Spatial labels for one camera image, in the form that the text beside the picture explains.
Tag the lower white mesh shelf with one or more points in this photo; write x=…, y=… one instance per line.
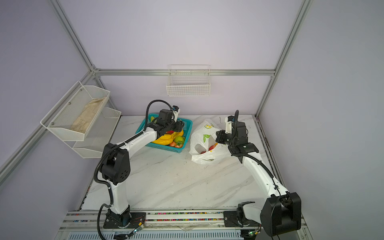
x=99, y=135

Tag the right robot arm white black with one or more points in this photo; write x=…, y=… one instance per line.
x=278, y=211

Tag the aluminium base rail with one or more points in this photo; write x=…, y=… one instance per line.
x=160, y=225

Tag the white mesh shelf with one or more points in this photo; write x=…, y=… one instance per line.
x=60, y=118
x=99, y=135

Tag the white lemon print plastic bag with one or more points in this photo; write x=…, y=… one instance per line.
x=201, y=139

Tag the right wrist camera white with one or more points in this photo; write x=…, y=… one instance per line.
x=229, y=121

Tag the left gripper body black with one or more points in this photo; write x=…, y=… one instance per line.
x=177, y=125

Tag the white wire wall basket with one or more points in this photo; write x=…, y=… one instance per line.
x=188, y=80

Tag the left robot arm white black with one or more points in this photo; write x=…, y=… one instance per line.
x=115, y=167

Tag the beige cloth in shelf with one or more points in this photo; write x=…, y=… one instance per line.
x=83, y=121

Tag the upper white mesh shelf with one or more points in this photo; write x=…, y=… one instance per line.
x=60, y=118

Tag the yellow fake banana bunch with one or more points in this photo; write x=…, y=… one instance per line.
x=168, y=138

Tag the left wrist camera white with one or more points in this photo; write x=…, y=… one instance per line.
x=176, y=114

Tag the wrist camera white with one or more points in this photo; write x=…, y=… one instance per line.
x=176, y=114
x=229, y=121

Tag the teal plastic basket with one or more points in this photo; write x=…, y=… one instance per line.
x=186, y=135

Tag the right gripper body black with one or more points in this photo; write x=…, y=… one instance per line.
x=222, y=138

